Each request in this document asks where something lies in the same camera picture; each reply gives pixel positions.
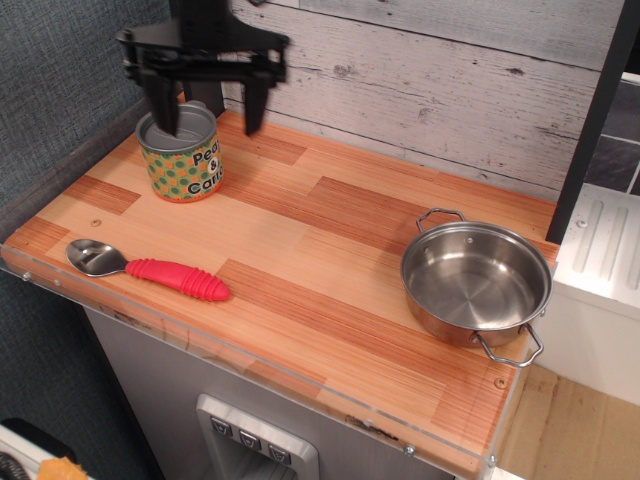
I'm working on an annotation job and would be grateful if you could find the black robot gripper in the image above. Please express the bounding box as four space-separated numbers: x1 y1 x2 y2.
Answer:
117 1 289 136

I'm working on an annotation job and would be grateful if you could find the stainless steel pot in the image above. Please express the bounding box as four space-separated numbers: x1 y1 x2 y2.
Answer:
400 209 553 368

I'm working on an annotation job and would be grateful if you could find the clear acrylic table edge guard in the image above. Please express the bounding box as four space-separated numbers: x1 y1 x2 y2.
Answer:
0 243 559 480

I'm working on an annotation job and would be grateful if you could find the peas and carrots toy can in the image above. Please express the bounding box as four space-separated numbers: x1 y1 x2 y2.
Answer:
136 101 224 203

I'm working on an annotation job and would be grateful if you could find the grey toy fridge cabinet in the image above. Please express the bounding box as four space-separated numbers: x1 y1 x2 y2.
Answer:
87 310 451 479

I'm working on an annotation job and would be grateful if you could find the silver dispenser button panel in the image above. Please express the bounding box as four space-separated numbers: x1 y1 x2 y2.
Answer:
196 394 320 479

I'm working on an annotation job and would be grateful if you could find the orange object bottom left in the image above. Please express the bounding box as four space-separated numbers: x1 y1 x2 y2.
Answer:
36 457 89 480

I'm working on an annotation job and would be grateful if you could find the white toy sink counter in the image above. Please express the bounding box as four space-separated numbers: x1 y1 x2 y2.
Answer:
537 73 639 403

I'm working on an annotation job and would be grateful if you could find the dark grey left post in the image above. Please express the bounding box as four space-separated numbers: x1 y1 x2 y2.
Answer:
167 0 227 119

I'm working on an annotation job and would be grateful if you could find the dark grey post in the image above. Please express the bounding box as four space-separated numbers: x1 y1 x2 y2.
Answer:
545 0 639 245
167 0 227 119

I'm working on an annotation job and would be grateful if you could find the red handled metal spoon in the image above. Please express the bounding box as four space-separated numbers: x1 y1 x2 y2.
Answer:
66 239 231 301

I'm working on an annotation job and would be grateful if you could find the dark grey right post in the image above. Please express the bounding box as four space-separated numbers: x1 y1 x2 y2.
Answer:
545 0 639 245

